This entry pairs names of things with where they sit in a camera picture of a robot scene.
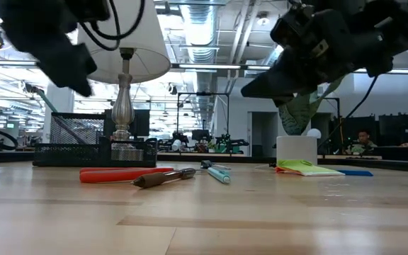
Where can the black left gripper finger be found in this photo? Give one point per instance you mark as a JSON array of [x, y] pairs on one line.
[[69, 69]]

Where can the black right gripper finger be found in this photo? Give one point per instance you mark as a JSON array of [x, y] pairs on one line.
[[282, 81]]

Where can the black binder clip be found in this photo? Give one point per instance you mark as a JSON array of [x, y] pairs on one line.
[[205, 163], [273, 165]]

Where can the black mesh desk organizer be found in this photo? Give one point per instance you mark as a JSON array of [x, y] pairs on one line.
[[66, 156]]

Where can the teal pen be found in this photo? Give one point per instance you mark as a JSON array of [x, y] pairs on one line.
[[220, 176]]

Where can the brown pen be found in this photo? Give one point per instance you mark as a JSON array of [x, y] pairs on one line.
[[154, 179]]

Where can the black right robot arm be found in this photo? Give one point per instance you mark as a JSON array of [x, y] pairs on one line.
[[395, 28]]

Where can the snake plant in white pot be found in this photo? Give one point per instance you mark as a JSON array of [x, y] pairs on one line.
[[296, 150]]

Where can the white shade silver table lamp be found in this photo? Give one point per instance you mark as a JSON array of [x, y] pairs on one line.
[[147, 35]]

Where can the black background monitor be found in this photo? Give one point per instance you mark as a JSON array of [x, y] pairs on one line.
[[142, 122]]

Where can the person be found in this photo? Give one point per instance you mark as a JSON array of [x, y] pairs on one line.
[[362, 141]]

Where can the black background cabinet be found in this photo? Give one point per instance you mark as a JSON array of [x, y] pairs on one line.
[[400, 129]]

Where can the blue sticky note pad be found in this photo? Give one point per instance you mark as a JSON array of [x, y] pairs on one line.
[[356, 173]]

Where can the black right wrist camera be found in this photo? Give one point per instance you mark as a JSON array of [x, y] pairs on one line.
[[292, 25]]

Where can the black background frame rig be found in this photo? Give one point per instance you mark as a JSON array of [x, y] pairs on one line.
[[178, 117]]

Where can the black aluminium table frame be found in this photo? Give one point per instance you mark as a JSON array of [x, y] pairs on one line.
[[402, 164]]

